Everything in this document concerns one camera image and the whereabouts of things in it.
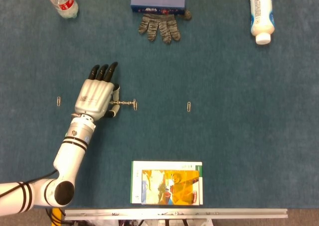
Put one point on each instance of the white lotion bottle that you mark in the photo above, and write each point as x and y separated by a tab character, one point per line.
261	12

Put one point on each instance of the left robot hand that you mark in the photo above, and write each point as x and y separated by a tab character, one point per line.
94	99

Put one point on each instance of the aluminium profile rail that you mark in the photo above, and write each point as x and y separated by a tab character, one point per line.
224	214

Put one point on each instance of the metal bolt tool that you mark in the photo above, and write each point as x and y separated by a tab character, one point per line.
123	103

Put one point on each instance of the yellow post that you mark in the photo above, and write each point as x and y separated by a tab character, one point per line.
58	212

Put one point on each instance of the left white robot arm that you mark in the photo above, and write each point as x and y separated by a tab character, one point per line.
72	146

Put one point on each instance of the blue rectangular box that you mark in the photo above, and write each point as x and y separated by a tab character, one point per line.
157	1

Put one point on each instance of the yellow cover book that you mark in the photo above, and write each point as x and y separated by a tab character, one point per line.
179	188

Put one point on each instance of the grey knit work glove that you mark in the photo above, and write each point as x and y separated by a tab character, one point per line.
159	27

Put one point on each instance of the white green book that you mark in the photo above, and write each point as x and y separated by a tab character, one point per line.
162	165

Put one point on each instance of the clear bottle red label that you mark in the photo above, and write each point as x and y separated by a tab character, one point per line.
65	4

